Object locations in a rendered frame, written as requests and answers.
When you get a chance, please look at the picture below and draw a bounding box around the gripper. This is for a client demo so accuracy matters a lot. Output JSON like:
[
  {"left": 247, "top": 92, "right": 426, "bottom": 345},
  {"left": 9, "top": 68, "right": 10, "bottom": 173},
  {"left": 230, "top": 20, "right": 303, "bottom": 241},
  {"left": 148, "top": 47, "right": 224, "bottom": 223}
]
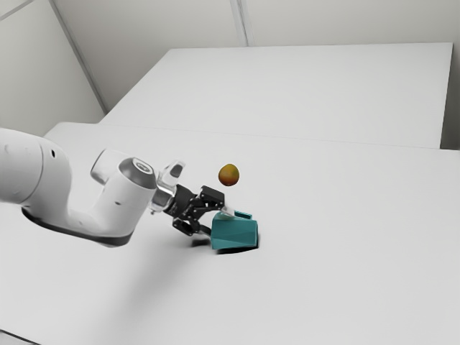
[{"left": 164, "top": 184, "right": 235, "bottom": 238}]

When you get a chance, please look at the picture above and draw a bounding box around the teal faceted mug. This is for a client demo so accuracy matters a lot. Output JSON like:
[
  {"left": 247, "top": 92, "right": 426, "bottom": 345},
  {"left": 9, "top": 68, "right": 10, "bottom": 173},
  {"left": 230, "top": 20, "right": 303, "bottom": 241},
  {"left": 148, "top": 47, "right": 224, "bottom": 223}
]
[{"left": 208, "top": 211, "right": 260, "bottom": 252}]

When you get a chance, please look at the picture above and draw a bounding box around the orange round fruit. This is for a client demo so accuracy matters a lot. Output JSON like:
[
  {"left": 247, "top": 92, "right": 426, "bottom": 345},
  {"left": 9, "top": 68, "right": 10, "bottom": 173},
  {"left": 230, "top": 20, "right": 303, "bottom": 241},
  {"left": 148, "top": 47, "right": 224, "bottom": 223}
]
[{"left": 218, "top": 163, "right": 242, "bottom": 188}]

